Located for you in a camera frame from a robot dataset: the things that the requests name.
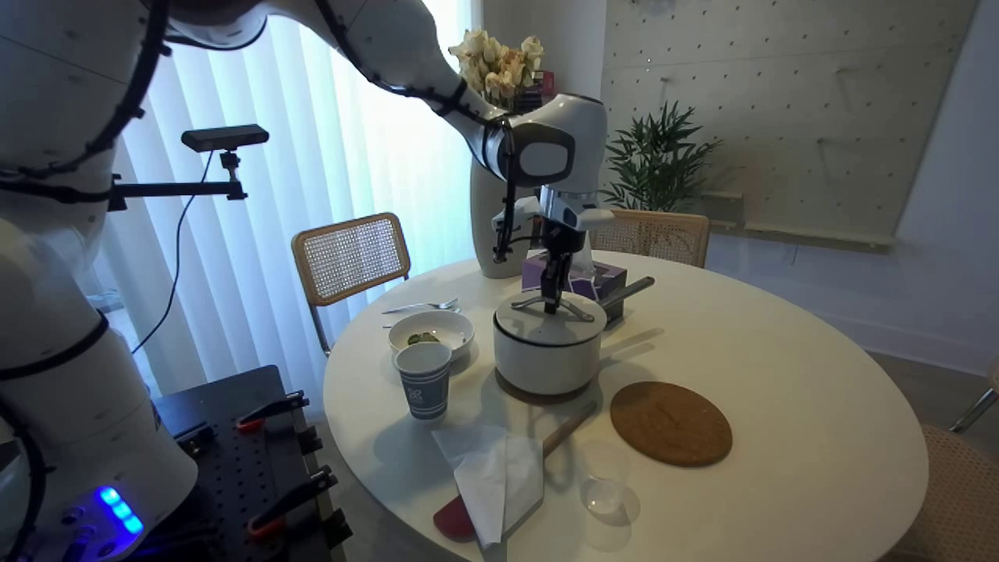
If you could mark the round wooden trivet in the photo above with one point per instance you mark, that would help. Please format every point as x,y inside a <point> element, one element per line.
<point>673,426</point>

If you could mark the woven chair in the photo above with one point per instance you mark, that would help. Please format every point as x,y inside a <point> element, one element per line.
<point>647,232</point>
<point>346,258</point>

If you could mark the green potted plant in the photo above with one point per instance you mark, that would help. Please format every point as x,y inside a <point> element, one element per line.
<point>655,160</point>

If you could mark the red spatula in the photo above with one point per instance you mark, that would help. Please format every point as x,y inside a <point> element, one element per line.
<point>453,519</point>

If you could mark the silver spoon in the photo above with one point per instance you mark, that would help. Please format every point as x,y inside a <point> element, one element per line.
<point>422,306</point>

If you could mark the small clear glass dish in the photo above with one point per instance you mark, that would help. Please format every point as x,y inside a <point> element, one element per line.
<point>609,500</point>

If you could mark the white bowl with greens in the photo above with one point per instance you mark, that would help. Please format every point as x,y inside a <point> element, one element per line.
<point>445,328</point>

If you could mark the tall white ribbed vase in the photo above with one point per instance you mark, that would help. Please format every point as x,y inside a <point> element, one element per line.
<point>484,205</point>

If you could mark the purple tissue box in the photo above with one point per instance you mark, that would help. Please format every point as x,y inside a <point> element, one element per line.
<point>585,274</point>

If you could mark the white cloth napkin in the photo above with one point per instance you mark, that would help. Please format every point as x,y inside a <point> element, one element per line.
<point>497,476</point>

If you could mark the white pot with handle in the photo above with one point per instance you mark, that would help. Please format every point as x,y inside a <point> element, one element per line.
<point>558,368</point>

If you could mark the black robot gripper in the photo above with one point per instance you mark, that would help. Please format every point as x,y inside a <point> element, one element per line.
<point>558,243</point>

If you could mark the blue striped paper cup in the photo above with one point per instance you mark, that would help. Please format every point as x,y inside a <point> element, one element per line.
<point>424,379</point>

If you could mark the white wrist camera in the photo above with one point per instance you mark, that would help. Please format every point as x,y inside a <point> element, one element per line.
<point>572,212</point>

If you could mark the woven back chair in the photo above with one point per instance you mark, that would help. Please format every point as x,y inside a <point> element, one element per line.
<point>346,258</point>

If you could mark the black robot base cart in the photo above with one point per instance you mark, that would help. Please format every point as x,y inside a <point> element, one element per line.
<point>259,490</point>

